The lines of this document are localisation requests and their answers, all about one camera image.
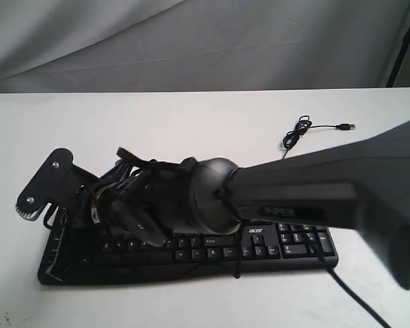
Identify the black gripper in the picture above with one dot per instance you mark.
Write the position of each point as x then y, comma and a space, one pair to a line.
115, 205

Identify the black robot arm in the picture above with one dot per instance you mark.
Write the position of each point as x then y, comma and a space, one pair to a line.
362, 186

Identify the black tripod stand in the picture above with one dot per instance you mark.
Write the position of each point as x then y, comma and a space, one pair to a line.
399, 59

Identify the black acer keyboard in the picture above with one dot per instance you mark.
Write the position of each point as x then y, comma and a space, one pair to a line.
95, 260

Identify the grey backdrop cloth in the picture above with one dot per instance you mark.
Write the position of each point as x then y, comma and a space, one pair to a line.
194, 46

